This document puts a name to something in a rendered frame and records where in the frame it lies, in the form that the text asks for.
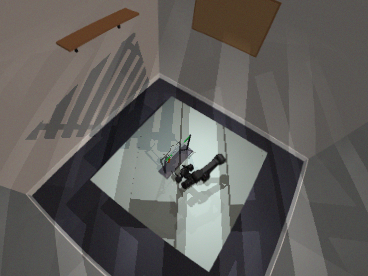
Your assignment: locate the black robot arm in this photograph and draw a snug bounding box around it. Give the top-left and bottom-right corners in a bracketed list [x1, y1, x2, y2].
[180, 153, 226, 189]

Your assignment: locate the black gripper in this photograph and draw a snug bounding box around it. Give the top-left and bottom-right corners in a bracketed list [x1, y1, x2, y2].
[174, 164, 194, 183]

